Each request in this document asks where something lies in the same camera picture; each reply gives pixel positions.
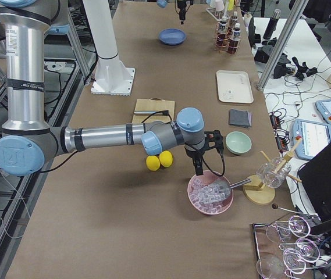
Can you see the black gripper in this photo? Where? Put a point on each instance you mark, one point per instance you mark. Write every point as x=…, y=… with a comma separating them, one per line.
x=193, y=152

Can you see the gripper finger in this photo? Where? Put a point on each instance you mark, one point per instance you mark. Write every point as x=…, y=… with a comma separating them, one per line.
x=182, y=15

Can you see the blue plate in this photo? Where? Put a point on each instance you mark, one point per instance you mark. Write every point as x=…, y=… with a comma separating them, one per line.
x=172, y=36

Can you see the yellow lemon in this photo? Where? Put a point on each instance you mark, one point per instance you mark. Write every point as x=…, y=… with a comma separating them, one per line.
x=153, y=163
x=166, y=158

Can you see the metal ice scoop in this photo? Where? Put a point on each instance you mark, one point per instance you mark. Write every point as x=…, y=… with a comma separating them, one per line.
x=229, y=186

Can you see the pink bowl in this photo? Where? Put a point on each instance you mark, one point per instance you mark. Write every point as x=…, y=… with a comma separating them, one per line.
x=205, y=179

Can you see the clear ice cubes pile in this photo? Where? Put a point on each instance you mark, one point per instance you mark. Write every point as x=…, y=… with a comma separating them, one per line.
x=201, y=195

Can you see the pink cup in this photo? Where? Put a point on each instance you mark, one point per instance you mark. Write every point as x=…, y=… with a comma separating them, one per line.
x=219, y=5

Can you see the green bowl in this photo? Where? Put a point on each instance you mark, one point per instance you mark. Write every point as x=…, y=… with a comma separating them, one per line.
x=238, y=142

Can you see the yellow cup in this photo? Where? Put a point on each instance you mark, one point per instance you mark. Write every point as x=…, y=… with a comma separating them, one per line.
x=230, y=4

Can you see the metal cylinder tool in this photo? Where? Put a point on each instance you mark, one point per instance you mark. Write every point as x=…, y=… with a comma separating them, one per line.
x=151, y=112

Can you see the grey folded cloth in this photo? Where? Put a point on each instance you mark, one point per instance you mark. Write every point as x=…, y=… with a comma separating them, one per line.
x=240, y=118

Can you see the bottle with white cap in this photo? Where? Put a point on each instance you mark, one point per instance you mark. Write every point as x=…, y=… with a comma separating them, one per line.
x=234, y=39

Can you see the wooden mug tree stand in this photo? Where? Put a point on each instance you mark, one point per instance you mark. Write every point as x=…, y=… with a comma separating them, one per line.
x=257, y=192

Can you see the wooden cutting board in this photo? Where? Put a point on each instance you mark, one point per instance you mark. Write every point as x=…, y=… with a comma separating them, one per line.
x=154, y=104

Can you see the glass mug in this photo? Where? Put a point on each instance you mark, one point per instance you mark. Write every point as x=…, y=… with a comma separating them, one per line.
x=273, y=173

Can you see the cream rabbit tray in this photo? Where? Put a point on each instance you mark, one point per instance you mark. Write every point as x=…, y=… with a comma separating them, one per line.
x=234, y=87

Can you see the black thermos bottle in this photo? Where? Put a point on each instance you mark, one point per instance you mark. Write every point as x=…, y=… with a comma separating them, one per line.
x=271, y=27

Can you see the wine glass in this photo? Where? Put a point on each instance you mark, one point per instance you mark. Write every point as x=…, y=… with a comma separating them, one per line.
x=298, y=254
x=297, y=226

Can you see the black framed wooden tray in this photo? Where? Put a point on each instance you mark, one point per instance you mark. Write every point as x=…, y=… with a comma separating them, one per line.
x=281, y=255

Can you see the copper wire bottle rack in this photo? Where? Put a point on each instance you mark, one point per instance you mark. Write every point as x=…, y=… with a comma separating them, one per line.
x=226, y=48

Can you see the aluminium frame post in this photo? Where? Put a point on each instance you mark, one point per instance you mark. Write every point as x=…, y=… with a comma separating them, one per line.
x=289, y=26

